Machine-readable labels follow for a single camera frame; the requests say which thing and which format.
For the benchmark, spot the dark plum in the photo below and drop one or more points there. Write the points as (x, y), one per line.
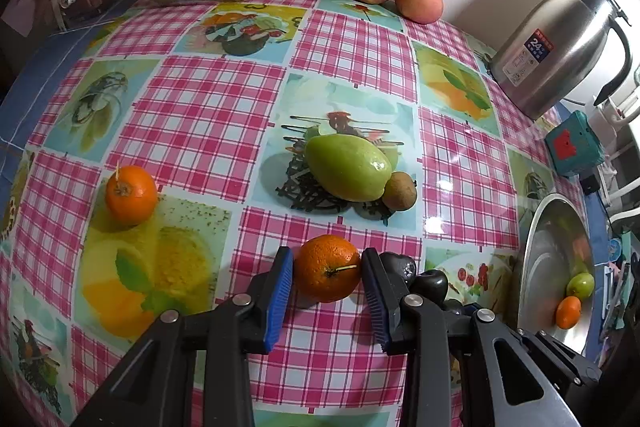
(431, 285)
(454, 307)
(401, 265)

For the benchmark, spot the teal toy box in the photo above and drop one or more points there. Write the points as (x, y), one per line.
(573, 146)

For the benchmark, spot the large steel basin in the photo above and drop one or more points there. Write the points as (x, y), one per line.
(555, 250)

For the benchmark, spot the red apple right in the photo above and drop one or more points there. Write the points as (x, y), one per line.
(421, 11)

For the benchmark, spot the medium orange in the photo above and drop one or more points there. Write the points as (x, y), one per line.
(327, 268)

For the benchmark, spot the small orange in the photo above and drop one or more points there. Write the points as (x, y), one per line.
(131, 195)

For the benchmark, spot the black power adapter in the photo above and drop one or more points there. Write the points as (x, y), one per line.
(590, 184)

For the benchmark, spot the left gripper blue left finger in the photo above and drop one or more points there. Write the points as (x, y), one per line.
(248, 323)

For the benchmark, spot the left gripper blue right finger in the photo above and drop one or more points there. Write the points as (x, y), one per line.
(409, 324)

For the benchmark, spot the green apple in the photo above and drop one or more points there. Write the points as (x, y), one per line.
(580, 286)
(348, 167)

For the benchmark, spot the blue denim table cover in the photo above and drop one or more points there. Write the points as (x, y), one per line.
(40, 78)

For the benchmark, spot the checkered fruit tablecloth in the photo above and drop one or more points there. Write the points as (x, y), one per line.
(211, 100)

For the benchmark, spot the brown kiwi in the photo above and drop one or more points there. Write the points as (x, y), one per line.
(399, 192)

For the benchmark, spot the stainless steel thermos jug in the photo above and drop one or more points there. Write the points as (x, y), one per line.
(554, 49)

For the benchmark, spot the large orange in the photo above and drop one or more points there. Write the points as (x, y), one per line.
(568, 313)

